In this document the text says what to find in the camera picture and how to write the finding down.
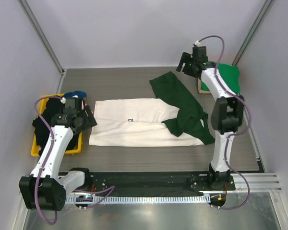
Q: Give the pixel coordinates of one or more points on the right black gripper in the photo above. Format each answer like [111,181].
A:
[185,58]

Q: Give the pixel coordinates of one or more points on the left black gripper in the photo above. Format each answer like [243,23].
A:
[90,121]

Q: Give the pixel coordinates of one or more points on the white and green raglan t-shirt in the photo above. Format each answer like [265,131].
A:
[172,118]

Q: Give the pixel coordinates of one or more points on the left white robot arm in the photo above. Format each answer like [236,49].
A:
[43,189]

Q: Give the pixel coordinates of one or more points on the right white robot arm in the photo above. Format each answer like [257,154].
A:
[227,114]

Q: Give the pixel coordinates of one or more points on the blue garment in bin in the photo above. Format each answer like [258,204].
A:
[79,94]

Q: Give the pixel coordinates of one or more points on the folded beige t-shirt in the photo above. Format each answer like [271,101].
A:
[202,88]

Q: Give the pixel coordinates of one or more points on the black t-shirt in bin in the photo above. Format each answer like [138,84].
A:
[53,106]

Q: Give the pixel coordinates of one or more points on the folded bright green t-shirt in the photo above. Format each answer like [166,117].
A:
[230,75]

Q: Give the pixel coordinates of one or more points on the yellow plastic bin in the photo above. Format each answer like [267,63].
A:
[35,149]

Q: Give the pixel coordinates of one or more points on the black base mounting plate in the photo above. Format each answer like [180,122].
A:
[158,184]

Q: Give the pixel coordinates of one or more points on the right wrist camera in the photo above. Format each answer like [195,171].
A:
[197,44]

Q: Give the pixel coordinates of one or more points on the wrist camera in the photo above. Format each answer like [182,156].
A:
[197,44]
[63,100]

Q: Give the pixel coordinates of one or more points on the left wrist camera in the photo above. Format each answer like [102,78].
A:
[63,100]

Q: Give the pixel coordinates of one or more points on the right aluminium corner post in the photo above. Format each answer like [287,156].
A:
[264,10]

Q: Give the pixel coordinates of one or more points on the aluminium corner post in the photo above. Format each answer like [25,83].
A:
[39,31]
[264,10]

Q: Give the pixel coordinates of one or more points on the slotted cable duct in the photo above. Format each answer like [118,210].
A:
[111,200]

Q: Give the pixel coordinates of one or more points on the left aluminium corner post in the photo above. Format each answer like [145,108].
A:
[39,31]

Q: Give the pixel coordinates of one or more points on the aluminium extrusion rail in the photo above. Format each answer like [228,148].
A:
[258,182]

